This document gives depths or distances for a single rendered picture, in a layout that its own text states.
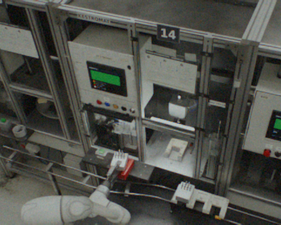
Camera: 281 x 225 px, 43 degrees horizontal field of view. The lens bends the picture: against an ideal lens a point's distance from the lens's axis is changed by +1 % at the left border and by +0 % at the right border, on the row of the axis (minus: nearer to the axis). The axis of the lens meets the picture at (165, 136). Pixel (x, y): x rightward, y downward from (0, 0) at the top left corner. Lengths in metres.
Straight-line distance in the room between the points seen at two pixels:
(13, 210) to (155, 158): 1.66
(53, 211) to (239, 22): 1.32
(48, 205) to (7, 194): 2.14
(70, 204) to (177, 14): 1.13
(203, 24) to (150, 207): 1.39
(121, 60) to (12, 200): 2.20
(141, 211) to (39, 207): 1.06
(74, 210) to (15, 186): 2.25
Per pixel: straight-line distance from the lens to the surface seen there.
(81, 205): 1.72
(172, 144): 2.66
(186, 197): 2.43
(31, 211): 1.80
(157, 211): 2.66
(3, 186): 3.98
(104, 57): 2.12
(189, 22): 1.96
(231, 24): 1.96
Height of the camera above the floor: 2.93
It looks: 46 degrees down
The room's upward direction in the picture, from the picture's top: straight up
